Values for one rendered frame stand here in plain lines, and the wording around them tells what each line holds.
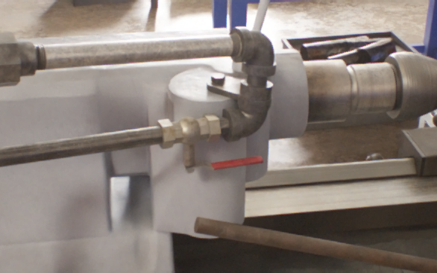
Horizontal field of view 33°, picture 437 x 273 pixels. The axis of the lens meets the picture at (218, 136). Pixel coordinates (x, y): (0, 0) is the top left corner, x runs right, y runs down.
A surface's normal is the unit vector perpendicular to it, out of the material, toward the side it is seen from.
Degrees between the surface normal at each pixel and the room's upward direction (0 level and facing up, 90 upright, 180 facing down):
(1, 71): 101
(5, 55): 57
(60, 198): 70
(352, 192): 0
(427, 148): 0
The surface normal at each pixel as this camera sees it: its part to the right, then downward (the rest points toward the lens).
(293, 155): 0.00, -0.87
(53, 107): 0.15, 0.36
